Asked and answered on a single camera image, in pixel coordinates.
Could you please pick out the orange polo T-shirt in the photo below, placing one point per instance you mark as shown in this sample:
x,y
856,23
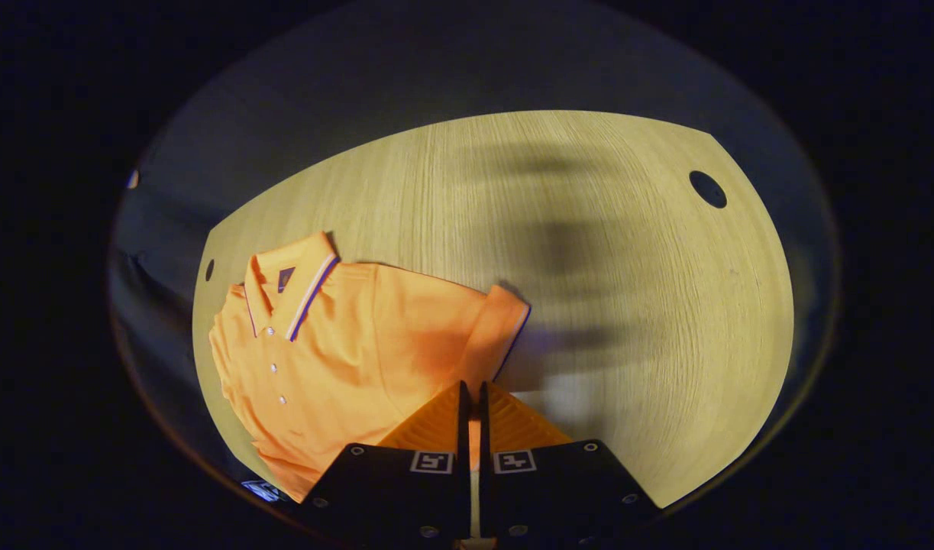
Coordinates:
x,y
344,359

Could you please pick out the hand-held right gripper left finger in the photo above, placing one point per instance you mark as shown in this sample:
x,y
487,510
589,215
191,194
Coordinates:
x,y
463,435

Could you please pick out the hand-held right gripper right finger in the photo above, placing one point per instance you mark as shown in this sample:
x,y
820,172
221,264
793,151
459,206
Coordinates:
x,y
483,435

